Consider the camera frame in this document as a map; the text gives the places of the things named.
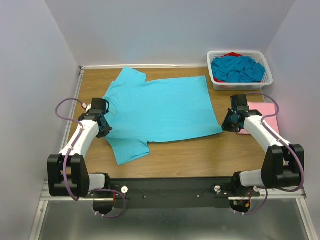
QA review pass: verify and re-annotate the white plastic laundry basket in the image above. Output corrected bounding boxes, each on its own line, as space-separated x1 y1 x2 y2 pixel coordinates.
206 50 273 91

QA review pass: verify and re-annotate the light blue t shirt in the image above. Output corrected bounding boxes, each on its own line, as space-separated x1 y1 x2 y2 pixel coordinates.
103 67 223 165

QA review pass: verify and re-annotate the folded pink t shirt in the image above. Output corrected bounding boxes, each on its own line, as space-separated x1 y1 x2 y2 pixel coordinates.
248 102 280 134

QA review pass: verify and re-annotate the dark blue t shirt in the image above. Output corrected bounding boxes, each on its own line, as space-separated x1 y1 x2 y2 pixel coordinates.
211 55 266 84

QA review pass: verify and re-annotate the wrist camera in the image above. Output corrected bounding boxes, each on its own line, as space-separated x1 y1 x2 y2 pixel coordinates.
84 98 110 115
230 94 250 112

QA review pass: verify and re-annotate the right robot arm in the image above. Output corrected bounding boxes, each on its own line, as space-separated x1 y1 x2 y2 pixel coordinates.
222 108 305 196

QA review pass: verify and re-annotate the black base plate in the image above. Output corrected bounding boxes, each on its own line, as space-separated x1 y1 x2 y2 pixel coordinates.
87 176 261 210

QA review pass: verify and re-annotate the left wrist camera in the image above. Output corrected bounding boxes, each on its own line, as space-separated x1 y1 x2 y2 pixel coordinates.
84 98 110 115

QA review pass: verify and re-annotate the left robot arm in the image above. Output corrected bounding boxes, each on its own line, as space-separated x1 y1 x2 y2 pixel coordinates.
47 109 112 201

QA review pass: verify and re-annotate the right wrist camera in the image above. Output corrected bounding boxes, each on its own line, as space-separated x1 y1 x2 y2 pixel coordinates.
230 94 250 112

